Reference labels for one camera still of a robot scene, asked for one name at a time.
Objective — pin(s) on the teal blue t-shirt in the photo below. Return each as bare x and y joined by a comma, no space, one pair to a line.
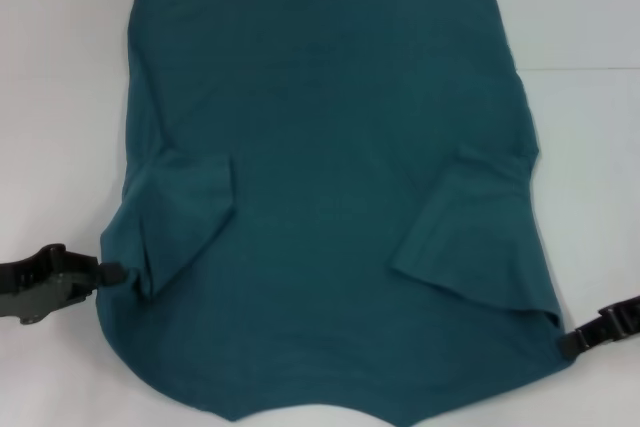
320,147

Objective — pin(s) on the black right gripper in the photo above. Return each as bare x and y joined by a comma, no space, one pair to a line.
630,319

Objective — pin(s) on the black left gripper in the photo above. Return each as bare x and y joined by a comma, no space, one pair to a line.
45,287

